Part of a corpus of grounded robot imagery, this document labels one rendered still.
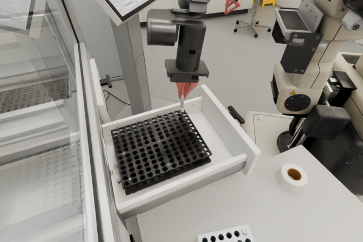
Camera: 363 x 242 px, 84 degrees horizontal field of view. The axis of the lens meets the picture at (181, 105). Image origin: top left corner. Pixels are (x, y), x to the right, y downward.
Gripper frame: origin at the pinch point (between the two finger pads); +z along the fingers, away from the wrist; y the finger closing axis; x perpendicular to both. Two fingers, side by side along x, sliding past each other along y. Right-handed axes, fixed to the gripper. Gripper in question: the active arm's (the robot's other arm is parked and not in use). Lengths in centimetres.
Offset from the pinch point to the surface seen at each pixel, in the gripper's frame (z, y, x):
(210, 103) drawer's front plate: 5.0, 10.0, 1.8
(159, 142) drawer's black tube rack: 8.3, -6.6, -9.5
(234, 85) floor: 84, 90, 122
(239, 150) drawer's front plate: 8.3, 14.2, -13.7
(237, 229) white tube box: 16.9, 10.4, -29.4
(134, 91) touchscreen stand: 62, -15, 84
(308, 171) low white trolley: 16.6, 38.9, -17.2
